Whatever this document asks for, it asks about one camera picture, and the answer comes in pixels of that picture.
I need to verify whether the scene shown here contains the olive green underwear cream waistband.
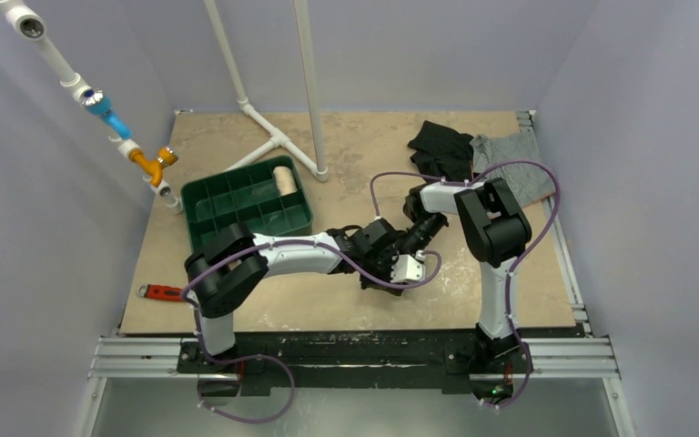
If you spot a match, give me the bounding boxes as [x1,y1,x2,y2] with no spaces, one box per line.
[360,277,403,297]

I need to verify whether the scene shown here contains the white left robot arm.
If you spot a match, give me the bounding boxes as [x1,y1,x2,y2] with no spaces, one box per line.
[184,218,404,372]

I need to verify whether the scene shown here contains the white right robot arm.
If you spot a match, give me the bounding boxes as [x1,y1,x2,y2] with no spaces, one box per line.
[403,178,532,371]

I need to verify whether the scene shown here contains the black striped underwear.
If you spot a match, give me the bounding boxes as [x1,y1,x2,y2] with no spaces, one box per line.
[408,120,474,181]

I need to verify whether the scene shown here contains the cream rolled underwear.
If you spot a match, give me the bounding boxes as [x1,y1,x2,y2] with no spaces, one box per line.
[272,166,299,197]

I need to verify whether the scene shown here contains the grey striped underwear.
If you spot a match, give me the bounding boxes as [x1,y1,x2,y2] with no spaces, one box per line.
[470,130,555,208]

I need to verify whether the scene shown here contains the green divided organizer tray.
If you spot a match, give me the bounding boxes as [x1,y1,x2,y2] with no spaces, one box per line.
[181,156,313,251]

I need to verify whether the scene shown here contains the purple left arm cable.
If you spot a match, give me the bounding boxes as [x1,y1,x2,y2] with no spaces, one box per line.
[180,238,443,424]

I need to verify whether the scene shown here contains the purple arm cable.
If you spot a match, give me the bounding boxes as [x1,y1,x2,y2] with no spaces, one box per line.
[369,158,562,410]
[180,238,443,424]

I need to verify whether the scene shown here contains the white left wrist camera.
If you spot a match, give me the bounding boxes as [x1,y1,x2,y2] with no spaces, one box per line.
[390,254,427,284]

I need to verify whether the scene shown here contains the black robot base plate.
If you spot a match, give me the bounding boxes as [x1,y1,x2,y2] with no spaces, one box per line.
[177,328,532,402]

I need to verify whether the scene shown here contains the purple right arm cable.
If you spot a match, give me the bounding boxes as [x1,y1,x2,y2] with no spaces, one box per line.
[369,158,562,410]

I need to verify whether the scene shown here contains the white PVC pipe frame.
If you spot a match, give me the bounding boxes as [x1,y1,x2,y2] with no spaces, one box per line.
[204,1,329,182]

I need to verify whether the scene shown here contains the adjustable wrench red handle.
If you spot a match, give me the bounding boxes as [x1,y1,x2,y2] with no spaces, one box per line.
[136,284,182,302]

